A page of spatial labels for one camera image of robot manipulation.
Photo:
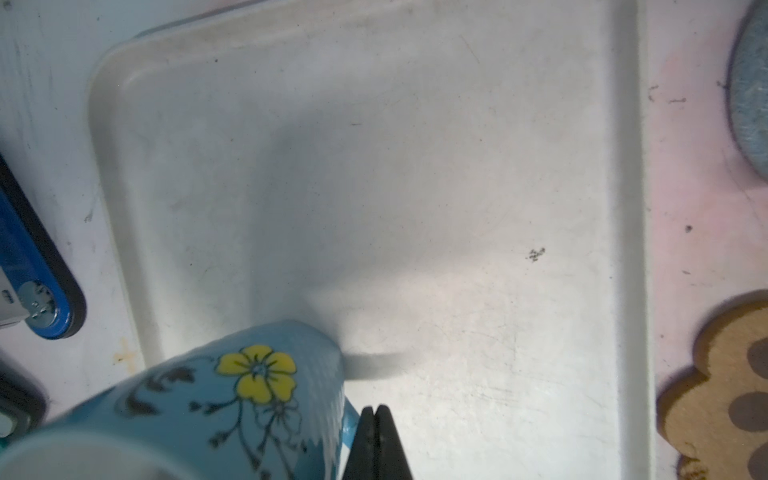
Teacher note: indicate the blue stapler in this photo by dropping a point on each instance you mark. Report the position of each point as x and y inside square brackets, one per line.
[37, 287]

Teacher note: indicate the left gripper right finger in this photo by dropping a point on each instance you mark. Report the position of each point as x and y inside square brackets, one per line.
[390, 459]

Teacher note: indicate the brown paw print coaster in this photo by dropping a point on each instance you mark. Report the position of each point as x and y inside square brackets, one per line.
[715, 416]

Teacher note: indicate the blue grey woven coaster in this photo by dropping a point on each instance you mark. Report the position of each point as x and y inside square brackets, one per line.
[747, 88]

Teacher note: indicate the light blue floral mug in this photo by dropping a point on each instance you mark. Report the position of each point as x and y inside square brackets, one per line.
[267, 402]

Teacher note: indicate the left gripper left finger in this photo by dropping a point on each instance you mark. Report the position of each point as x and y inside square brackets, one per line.
[361, 462]

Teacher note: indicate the beige serving tray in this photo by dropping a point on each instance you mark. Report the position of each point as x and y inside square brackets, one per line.
[452, 190]

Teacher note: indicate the black calculator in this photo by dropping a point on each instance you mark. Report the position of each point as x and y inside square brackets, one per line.
[23, 405]

